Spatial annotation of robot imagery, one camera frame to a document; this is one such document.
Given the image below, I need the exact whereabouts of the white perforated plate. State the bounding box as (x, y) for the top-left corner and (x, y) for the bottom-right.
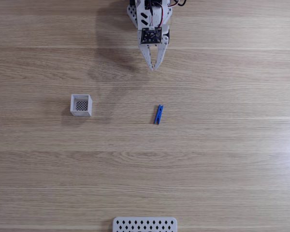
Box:
(112, 217), (178, 232)

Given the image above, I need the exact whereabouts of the blue clothes peg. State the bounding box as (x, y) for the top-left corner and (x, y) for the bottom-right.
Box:
(154, 104), (164, 125)

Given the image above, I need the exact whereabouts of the small white lattice crate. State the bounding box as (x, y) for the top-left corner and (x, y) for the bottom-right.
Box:
(70, 94), (93, 117)

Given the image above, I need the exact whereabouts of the red and black servo wire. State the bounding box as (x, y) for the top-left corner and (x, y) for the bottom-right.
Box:
(148, 0), (165, 28)

